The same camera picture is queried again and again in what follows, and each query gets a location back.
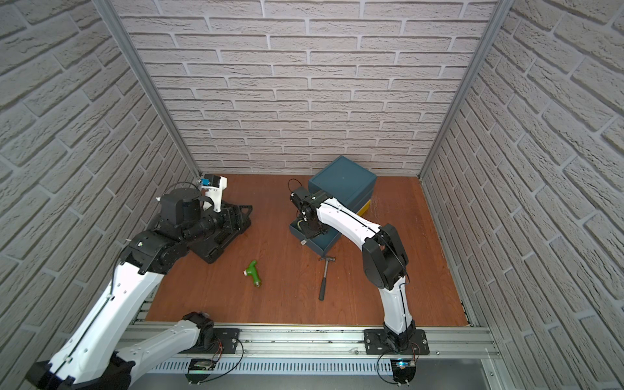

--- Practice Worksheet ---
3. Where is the teal bottom drawer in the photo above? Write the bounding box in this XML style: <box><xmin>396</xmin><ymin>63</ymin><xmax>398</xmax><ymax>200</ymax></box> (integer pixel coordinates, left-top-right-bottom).
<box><xmin>289</xmin><ymin>218</ymin><xmax>342</xmax><ymax>256</ymax></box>

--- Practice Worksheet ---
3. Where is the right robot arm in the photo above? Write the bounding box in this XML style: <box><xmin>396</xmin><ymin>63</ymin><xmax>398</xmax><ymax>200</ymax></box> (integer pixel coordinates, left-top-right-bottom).
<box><xmin>290</xmin><ymin>187</ymin><xmax>415</xmax><ymax>351</ymax></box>

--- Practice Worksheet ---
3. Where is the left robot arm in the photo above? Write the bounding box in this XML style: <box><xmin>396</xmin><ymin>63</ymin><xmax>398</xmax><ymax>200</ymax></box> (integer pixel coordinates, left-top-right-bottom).
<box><xmin>26</xmin><ymin>186</ymin><xmax>253</xmax><ymax>389</ymax></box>

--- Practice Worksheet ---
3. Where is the teal drawer cabinet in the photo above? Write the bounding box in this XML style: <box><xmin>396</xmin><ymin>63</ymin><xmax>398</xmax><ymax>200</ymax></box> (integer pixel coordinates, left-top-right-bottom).
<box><xmin>308</xmin><ymin>156</ymin><xmax>377</xmax><ymax>216</ymax></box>

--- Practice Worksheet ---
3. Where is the black tool case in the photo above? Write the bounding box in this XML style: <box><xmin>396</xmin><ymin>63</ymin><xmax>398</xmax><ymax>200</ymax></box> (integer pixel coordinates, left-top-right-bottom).
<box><xmin>184</xmin><ymin>202</ymin><xmax>253</xmax><ymax>264</ymax></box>

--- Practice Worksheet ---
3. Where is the green toy drill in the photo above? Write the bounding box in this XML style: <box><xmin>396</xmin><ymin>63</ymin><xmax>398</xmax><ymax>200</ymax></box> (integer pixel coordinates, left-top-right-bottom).
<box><xmin>244</xmin><ymin>260</ymin><xmax>262</xmax><ymax>288</ymax></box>

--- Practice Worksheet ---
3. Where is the steel claw hammer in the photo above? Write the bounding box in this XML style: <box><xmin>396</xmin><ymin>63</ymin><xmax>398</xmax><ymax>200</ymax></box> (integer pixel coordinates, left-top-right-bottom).
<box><xmin>318</xmin><ymin>256</ymin><xmax>336</xmax><ymax>302</ymax></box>

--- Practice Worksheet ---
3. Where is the left controller box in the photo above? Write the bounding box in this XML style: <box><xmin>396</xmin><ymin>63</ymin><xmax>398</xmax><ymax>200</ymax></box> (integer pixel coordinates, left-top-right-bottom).
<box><xmin>185</xmin><ymin>358</ymin><xmax>217</xmax><ymax>384</ymax></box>

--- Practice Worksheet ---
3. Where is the controller box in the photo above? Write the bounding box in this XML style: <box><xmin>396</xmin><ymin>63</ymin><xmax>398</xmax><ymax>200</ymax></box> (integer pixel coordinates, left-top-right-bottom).
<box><xmin>390</xmin><ymin>359</ymin><xmax>416</xmax><ymax>386</ymax></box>
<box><xmin>185</xmin><ymin>358</ymin><xmax>217</xmax><ymax>384</ymax></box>

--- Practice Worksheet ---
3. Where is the right controller box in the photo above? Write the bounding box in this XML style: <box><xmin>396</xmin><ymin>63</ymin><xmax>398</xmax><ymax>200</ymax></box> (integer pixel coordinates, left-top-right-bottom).
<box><xmin>390</xmin><ymin>359</ymin><xmax>416</xmax><ymax>386</ymax></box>

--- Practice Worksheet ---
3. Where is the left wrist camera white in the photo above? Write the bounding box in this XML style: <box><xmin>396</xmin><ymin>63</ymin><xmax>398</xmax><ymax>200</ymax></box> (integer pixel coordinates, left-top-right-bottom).
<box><xmin>200</xmin><ymin>174</ymin><xmax>228</xmax><ymax>213</ymax></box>

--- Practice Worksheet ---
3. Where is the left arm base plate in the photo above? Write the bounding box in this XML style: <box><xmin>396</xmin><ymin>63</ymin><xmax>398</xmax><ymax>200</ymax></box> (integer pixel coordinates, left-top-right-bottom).
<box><xmin>181</xmin><ymin>328</ymin><xmax>241</xmax><ymax>354</ymax></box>

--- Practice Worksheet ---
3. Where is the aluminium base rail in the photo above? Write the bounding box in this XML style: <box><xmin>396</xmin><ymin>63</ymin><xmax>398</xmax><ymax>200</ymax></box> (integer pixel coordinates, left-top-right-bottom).
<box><xmin>150</xmin><ymin>323</ymin><xmax>502</xmax><ymax>376</ymax></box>

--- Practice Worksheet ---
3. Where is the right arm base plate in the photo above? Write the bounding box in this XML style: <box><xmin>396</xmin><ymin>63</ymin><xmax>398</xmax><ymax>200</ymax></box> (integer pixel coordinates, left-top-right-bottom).
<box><xmin>363</xmin><ymin>328</ymin><xmax>430</xmax><ymax>356</ymax></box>

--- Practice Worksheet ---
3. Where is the left corner aluminium post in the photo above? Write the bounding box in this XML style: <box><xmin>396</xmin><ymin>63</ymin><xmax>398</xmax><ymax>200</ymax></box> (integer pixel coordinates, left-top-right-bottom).
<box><xmin>94</xmin><ymin>0</ymin><xmax>201</xmax><ymax>178</ymax></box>

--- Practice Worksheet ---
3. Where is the corner aluminium post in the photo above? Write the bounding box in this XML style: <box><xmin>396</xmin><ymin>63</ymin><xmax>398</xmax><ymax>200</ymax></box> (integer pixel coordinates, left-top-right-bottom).
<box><xmin>94</xmin><ymin>0</ymin><xmax>201</xmax><ymax>178</ymax></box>
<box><xmin>419</xmin><ymin>0</ymin><xmax>514</xmax><ymax>180</ymax></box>

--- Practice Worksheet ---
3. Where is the right corner aluminium post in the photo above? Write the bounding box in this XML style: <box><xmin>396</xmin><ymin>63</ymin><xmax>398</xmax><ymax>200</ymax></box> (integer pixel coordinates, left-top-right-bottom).
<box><xmin>419</xmin><ymin>0</ymin><xmax>514</xmax><ymax>180</ymax></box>

